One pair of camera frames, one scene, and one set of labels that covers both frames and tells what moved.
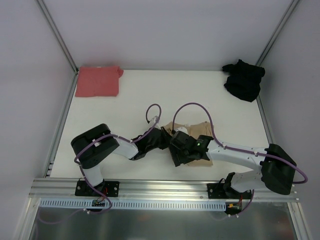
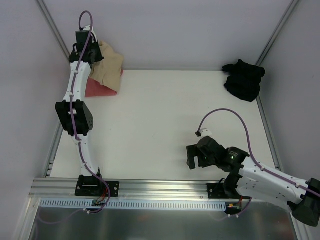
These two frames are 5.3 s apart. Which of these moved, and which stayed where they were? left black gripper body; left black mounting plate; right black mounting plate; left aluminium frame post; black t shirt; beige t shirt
Moved: left black gripper body; beige t shirt
Stayed: left black mounting plate; left aluminium frame post; right black mounting plate; black t shirt
